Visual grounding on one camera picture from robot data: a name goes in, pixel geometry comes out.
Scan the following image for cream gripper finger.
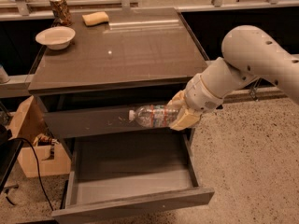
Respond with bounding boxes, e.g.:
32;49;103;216
168;91;185;108
169;106;202;131

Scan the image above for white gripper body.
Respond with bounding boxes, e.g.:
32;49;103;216
184;74;223;113

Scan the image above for clear plastic water bottle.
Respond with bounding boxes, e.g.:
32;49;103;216
128;105;179;128

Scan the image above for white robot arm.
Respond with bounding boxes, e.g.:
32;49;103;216
170;25;299;131

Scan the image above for grey drawer cabinet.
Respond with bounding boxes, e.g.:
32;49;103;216
27;7;213;147

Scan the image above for open grey middle drawer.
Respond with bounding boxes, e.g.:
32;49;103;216
52;129;214;224

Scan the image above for grey top drawer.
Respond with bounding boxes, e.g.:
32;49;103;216
42;97;205;139

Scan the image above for yellow sponge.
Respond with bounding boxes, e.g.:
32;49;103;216
82;12;109;26

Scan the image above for white ceramic bowl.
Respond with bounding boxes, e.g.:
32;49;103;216
36;26;76;50

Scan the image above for patterned drink can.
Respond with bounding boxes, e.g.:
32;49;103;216
50;0;72;26

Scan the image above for cardboard box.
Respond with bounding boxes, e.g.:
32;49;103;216
8;96;71;177

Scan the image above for metal window railing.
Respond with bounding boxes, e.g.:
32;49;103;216
0;0;299;21

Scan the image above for black cable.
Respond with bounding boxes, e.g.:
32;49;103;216
12;137;54;212

